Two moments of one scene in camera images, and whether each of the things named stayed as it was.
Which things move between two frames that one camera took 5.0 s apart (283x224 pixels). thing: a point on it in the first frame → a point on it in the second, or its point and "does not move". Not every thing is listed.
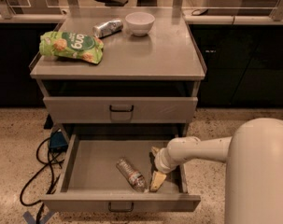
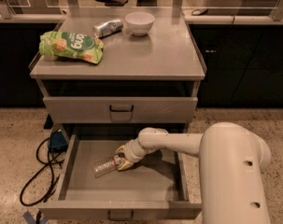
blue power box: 58,143 does not move
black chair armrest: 110,0 does not move
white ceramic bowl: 139,23 does not move
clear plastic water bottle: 135,178 → 104,166
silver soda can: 107,28 does not move
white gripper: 162,161 → 131,153
